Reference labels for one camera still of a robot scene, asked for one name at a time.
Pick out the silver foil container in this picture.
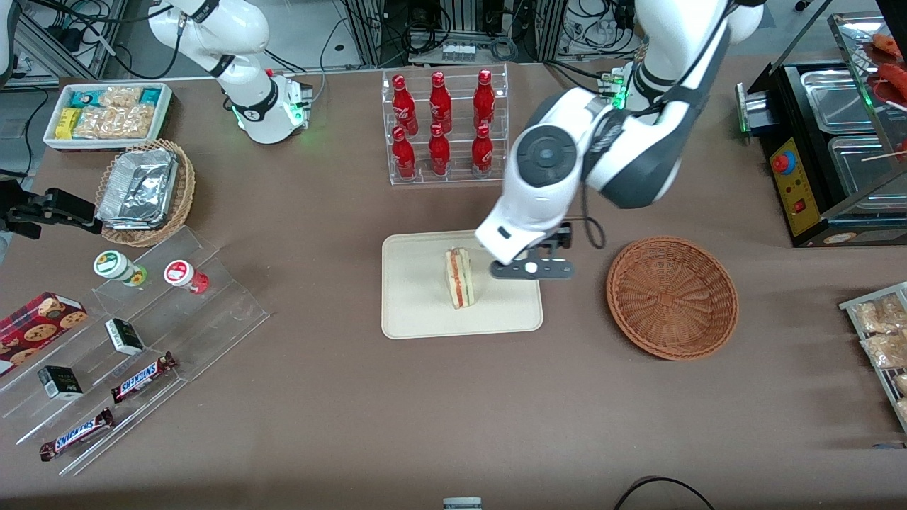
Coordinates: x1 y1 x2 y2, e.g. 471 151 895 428
97 149 179 231

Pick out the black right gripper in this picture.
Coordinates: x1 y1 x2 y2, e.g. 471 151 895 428
0 188 104 238

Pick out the white snack bin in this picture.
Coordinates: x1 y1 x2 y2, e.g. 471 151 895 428
43 81 174 152

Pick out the red cookie box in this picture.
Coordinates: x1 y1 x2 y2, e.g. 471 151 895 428
0 291 89 376

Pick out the red cola bottle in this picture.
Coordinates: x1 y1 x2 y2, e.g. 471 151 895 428
473 69 496 132
392 74 419 137
429 71 453 134
428 123 451 177
392 126 417 181
471 123 495 178

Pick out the black cable loop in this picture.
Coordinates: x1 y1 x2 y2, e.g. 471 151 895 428
613 476 716 510

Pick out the grey wire rack tray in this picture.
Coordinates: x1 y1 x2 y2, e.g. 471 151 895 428
838 282 907 434

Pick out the steel warmer pan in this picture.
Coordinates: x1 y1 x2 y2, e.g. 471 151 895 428
799 69 879 134
828 135 907 199

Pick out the red sausage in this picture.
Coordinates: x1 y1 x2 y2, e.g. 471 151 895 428
870 32 906 59
877 62 907 103

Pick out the small dark green box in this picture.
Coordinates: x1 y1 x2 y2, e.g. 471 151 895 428
37 365 84 401
104 318 145 356

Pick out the triangular sandwich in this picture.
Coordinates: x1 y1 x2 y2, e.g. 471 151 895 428
444 246 475 310

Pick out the green lid white cup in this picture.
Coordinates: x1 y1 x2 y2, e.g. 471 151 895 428
93 249 148 288

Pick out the aluminium frame shelving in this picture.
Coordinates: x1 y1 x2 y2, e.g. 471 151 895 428
14 0 130 80

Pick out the clear rice cracker bag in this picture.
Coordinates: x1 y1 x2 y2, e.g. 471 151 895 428
73 106 118 140
113 105 157 140
99 86 144 111

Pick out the round brown wicker basket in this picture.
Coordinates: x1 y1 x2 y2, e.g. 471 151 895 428
606 235 740 362

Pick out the black food warmer machine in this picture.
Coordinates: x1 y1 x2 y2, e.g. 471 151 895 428
735 11 907 249

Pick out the clear acrylic stepped stand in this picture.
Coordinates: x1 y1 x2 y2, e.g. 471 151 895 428
0 225 271 477

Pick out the red lid white cup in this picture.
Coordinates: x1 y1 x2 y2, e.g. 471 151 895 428
164 259 210 295

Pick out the cream plastic tray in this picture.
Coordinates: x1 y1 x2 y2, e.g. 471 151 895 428
381 227 544 340

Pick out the clear acrylic bottle rack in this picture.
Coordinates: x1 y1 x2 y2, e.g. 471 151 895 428
381 62 509 186

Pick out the brown Snickers bar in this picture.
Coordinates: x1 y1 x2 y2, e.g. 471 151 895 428
111 352 178 404
39 407 116 463

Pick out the oval tan wicker basket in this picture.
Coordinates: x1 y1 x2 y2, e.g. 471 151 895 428
94 139 196 249

